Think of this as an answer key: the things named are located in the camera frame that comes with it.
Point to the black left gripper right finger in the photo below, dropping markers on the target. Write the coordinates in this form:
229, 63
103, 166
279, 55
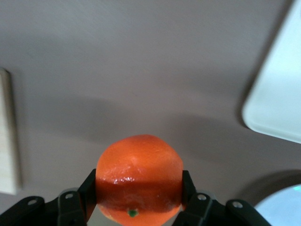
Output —
197, 207

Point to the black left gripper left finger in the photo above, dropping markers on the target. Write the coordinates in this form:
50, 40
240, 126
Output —
70, 207

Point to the orange mandarin fruit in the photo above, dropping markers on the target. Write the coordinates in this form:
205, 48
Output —
138, 164

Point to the pale blue round plate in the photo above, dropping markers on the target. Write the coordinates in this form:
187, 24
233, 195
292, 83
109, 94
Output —
282, 207

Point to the bamboo cutting board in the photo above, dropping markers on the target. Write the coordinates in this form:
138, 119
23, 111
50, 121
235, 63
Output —
7, 141

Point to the cream tray with bear print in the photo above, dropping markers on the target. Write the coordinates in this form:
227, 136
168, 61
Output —
277, 94

